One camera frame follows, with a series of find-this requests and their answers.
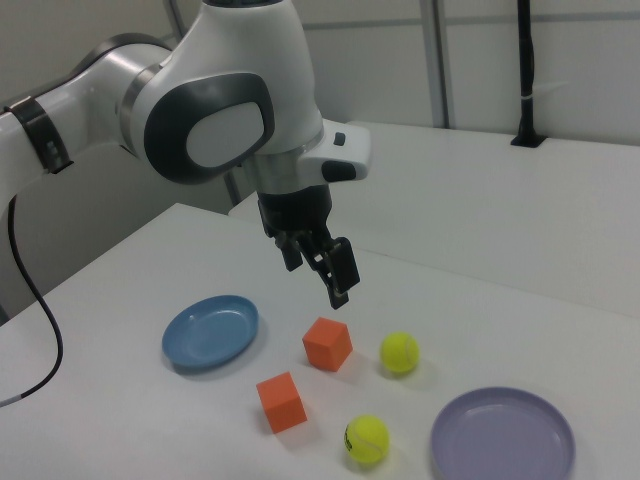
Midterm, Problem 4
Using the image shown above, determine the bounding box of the black cable strap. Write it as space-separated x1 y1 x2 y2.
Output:
8 96 75 175

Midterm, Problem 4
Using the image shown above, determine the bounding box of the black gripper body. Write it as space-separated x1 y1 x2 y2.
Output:
256 185 335 242

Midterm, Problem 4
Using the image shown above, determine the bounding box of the purple plate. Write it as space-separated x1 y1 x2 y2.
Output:
430 386 576 480

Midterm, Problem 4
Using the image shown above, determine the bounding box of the plain yellow tennis ball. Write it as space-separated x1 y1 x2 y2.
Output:
379 331 421 375

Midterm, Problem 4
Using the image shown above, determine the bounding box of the black clamped pole stand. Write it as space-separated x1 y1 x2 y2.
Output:
509 0 547 150

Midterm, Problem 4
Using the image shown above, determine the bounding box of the orange cube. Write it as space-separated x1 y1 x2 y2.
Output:
301 316 354 374
255 371 308 434

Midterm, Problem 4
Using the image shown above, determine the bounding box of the long black robot cable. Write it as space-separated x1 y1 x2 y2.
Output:
0 194 65 409

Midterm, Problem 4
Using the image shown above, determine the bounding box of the tennis ball with black print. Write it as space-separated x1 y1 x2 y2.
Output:
343 413 391 464

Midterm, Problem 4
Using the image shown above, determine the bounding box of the blue plate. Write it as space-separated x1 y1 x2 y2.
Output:
161 294 261 374

